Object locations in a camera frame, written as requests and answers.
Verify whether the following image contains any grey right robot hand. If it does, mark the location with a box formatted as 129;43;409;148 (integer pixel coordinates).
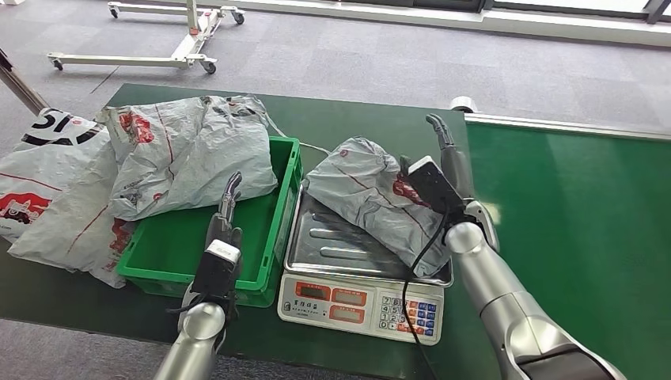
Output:
426;113;476;201

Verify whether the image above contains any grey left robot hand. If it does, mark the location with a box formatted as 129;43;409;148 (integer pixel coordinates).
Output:
207;172;243;251

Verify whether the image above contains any small grey mailer package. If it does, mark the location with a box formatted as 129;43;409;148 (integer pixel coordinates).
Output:
305;136;455;279

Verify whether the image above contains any white conveyor roller end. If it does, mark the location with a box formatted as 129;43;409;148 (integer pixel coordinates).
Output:
449;96;479;114

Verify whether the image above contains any large grey mailer package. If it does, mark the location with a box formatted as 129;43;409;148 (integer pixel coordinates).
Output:
96;94;332;222

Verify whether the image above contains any green conveyor belt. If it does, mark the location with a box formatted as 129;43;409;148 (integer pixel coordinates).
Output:
465;121;671;380

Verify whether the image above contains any white mailer package black print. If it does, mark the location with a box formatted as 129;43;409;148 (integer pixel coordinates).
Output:
0;107;136;290

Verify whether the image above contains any green plastic crate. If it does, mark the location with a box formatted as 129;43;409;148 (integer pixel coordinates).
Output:
116;136;304;310

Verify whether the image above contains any electronic weighing scale steel tray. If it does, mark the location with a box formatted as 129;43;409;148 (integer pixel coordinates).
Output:
276;180;455;347

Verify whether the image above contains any metal tripod leg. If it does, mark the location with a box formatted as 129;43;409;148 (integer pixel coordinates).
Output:
0;47;50;116

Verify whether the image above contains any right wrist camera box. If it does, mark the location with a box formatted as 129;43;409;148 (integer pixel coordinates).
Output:
406;155;466;214

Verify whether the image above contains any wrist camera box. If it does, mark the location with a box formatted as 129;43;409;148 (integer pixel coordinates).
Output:
406;155;466;214
191;239;243;306

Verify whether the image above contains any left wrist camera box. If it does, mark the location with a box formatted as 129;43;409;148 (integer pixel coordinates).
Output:
191;239;243;306

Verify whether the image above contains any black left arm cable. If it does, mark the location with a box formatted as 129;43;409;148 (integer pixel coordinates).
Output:
166;293;210;316

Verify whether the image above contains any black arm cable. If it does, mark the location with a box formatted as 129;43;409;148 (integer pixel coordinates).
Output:
400;208;453;380
166;293;210;316

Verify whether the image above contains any aluminium conveyor side rail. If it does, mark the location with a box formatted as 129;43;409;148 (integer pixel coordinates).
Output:
464;112;671;142

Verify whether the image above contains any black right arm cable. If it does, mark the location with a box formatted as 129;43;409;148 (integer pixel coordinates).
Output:
400;208;453;380

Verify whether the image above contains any black window frame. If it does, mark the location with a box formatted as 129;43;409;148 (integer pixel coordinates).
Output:
335;0;671;25

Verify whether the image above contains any white wheeled stand frame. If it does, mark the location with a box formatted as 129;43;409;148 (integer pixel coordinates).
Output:
47;0;246;75

